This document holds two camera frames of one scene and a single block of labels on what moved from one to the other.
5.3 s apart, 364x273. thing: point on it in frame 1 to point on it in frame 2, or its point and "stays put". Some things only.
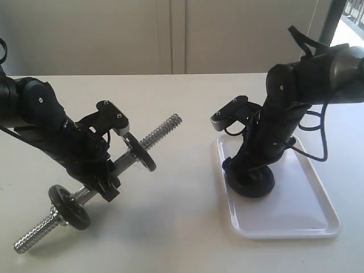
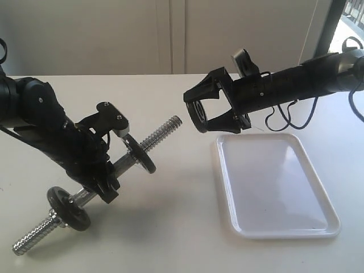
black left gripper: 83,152 stays put
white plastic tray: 299,205 stays put
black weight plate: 68,207 stays put
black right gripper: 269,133 to 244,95
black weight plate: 250,181 to 198,115
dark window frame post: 332,21 stays put
